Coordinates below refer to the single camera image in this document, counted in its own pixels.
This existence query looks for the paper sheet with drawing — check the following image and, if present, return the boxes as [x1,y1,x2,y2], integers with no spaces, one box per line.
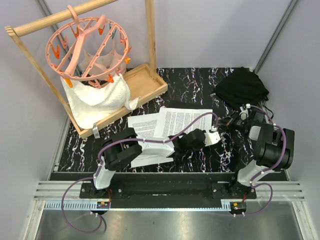
[130,155,174,168]

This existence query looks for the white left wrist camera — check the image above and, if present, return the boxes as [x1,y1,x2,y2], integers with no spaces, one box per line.
[204,126,221,147]

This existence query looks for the aluminium rail frame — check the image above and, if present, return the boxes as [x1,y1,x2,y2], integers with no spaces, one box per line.
[24,171,318,240]

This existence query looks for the black cloth bundle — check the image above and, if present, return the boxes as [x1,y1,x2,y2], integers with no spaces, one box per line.
[213,67,269,109]

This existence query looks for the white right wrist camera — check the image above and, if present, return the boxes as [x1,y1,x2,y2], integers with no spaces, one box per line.
[239,103,251,121]

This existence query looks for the black clipboard folder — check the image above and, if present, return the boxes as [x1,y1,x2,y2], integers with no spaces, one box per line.
[166,100,186,109]

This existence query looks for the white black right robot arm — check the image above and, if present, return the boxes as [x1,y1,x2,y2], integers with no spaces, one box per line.
[211,110,295,199]

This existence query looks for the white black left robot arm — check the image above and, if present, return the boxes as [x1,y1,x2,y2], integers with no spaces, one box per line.
[90,127,208,198]

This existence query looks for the printed paper sheet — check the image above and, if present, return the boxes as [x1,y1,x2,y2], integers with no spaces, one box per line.
[127,113,159,138]
[153,107,213,138]

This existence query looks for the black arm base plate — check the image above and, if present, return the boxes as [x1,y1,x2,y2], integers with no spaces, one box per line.
[79,172,257,200]

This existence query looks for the white towel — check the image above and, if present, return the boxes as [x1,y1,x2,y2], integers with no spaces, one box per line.
[60,74,139,130]

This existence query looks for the black marble pattern mat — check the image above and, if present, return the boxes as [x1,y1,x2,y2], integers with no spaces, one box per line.
[50,67,254,181]

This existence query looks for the sheer pink mesh garment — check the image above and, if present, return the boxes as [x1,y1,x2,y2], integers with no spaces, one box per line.
[78,40,123,75]

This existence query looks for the pink round clip hanger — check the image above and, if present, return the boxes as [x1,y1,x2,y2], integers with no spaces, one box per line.
[45,5,132,89]

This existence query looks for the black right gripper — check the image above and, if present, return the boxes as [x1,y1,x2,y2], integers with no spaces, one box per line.
[213,111,250,134]

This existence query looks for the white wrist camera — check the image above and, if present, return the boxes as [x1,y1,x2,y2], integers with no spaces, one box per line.
[239,103,251,121]
[204,126,221,147]

